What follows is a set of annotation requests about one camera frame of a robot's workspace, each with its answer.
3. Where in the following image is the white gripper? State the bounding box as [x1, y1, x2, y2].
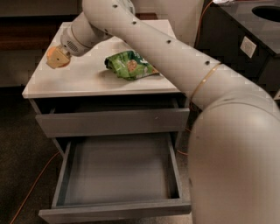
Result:
[46, 24, 91, 69]

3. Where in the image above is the grey drawer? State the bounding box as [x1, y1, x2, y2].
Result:
[38, 133, 191, 224]
[36, 101, 190, 138]

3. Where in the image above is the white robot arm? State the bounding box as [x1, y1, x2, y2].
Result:
[47, 0, 280, 224]

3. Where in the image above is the grey drawer cabinet white top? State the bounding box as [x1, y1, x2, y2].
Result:
[23, 37, 189, 153]

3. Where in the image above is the grey top drawer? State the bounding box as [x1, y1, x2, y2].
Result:
[36, 101, 190, 138]

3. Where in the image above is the green chip bag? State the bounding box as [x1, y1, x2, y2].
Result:
[104, 50, 159, 81]

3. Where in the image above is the black trash bin cabinet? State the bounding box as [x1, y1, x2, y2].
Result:
[195, 0, 280, 99]

